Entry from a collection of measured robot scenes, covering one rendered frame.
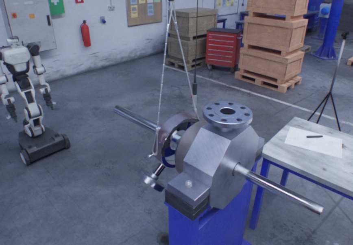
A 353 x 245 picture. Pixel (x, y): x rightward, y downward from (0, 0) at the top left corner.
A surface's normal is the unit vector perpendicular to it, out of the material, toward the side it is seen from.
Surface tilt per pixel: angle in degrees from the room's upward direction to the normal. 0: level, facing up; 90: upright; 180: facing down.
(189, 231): 90
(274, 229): 0
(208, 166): 45
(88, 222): 0
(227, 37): 90
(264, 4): 90
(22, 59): 90
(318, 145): 0
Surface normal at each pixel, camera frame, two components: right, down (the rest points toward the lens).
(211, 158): -0.48, -0.39
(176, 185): 0.00, -0.89
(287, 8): -0.69, 0.33
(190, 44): 0.66, 0.34
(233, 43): -0.42, 0.42
